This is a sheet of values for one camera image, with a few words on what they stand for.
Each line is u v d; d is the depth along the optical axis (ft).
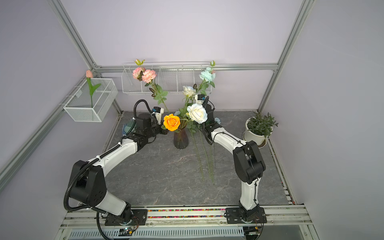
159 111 2.49
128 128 3.66
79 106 2.64
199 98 2.49
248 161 1.67
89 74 2.78
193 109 2.00
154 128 2.41
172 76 3.26
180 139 3.15
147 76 2.37
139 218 2.39
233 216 2.39
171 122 2.17
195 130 3.47
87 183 1.43
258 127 2.91
